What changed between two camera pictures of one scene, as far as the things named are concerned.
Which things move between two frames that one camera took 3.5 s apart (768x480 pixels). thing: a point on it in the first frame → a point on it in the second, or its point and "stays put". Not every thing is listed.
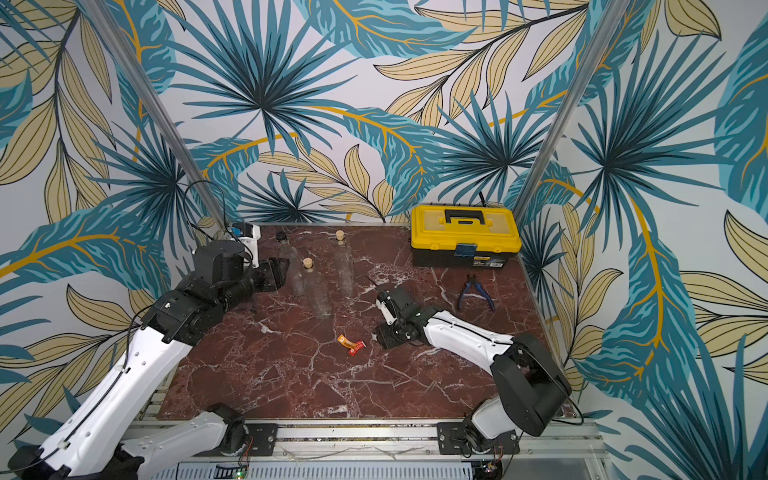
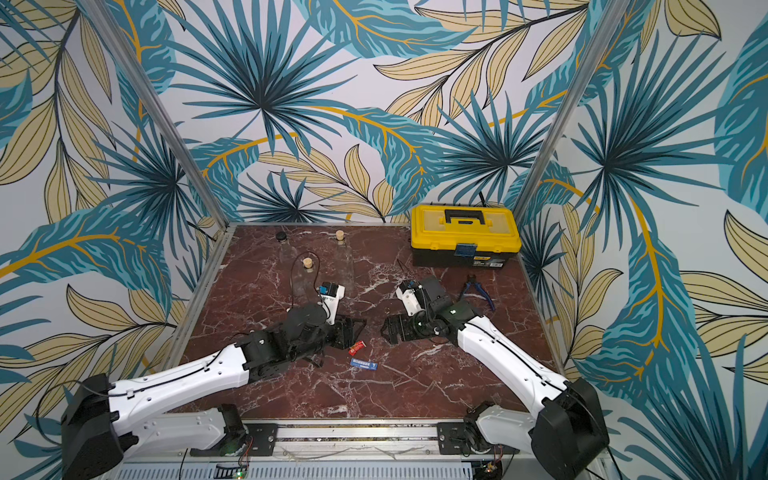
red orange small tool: x=358 y=346 stays put
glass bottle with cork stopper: x=344 y=267 stays put
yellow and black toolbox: x=464 y=236 stays put
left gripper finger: x=279 y=269 → x=351 y=328
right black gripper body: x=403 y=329 stays put
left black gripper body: x=262 y=277 → x=333 y=334
